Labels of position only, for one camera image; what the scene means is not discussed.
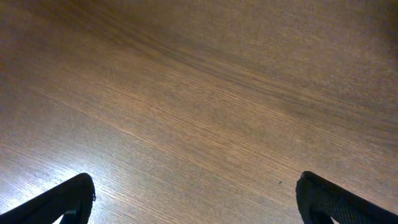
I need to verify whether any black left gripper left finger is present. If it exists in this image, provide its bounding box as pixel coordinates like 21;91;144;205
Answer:
1;173;96;224

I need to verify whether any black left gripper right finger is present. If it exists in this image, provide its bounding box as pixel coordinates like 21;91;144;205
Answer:
295;171;397;224

